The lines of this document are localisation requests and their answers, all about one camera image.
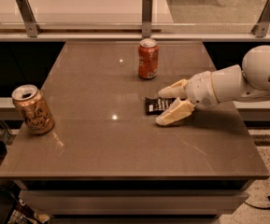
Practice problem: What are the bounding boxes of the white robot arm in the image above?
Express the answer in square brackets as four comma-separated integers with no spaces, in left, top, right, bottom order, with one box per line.
[156,45,270,126]

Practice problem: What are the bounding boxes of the middle metal railing bracket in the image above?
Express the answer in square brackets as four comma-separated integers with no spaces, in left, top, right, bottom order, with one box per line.
[141,0,153,38]

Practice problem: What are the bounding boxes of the right metal railing bracket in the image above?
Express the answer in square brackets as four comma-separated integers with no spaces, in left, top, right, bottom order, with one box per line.
[251,0,270,38]

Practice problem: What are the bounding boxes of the metal railing bracket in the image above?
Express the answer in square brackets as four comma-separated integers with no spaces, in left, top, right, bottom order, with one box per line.
[141,0,153,38]
[15,0,40,37]
[251,0,270,38]

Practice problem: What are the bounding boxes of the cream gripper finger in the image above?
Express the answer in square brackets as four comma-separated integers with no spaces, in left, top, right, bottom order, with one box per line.
[158,79,188,99]
[155,98,195,126]

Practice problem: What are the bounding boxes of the red orange soda can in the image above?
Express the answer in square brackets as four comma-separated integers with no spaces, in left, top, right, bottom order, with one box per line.
[138,38,159,79]

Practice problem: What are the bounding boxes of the gold La Croix can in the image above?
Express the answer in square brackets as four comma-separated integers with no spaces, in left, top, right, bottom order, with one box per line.
[12,84,55,134]

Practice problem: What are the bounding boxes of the black rxbar chocolate bar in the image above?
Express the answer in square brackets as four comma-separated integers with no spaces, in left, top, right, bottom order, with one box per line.
[145,97,175,115]

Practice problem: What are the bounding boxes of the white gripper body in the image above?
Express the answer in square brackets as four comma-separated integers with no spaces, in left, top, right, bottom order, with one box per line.
[185,71,219,109]

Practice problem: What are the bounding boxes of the grey table with drawer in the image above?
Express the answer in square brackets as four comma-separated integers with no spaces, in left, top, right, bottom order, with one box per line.
[0,41,269,216]

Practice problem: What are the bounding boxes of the left metal railing bracket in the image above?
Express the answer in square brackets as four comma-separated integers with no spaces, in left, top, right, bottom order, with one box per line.
[15,0,40,37]

